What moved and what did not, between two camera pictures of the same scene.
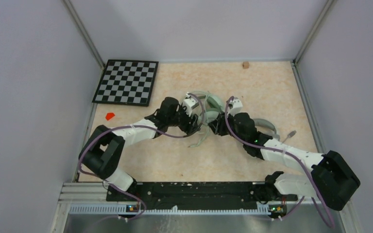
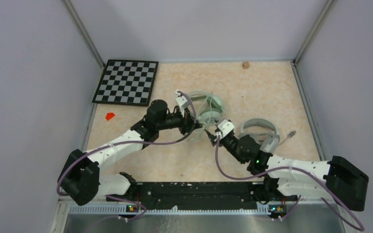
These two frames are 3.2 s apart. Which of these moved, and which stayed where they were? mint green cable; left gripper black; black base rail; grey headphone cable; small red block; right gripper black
Moved: right gripper black; mint green cable
Stayed: grey headphone cable; left gripper black; small red block; black base rail
